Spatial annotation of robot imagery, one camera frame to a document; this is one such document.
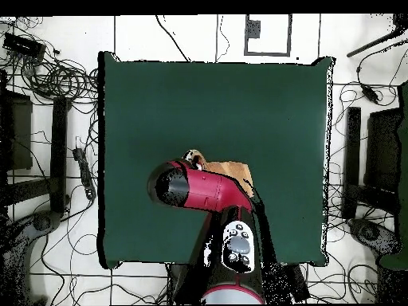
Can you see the tan terry towel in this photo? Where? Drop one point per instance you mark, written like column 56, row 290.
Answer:
column 232, row 169

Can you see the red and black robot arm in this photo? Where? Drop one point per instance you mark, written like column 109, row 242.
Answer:
column 210, row 191

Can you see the dark flat panel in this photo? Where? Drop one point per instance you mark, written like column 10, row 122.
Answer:
column 20, row 134
column 382, row 149

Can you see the dark green table cloth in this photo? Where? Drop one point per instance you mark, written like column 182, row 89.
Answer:
column 191, row 111

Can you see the black power strip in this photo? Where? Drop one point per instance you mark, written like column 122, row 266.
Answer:
column 85, row 175

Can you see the black stand base foot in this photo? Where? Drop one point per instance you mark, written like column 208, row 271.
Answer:
column 41, row 221
column 373, row 234

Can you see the black power adapter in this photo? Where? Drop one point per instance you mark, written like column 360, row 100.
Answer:
column 370, row 94

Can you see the black rod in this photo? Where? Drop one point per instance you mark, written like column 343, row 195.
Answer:
column 376, row 43

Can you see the black rectangular box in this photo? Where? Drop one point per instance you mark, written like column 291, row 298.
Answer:
column 24, row 45

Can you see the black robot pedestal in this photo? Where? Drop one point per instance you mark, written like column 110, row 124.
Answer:
column 178, row 283

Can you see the black upright post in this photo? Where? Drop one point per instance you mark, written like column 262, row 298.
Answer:
column 353, row 153
column 59, row 153

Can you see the grey square floor frame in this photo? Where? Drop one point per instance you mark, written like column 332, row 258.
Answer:
column 289, row 35

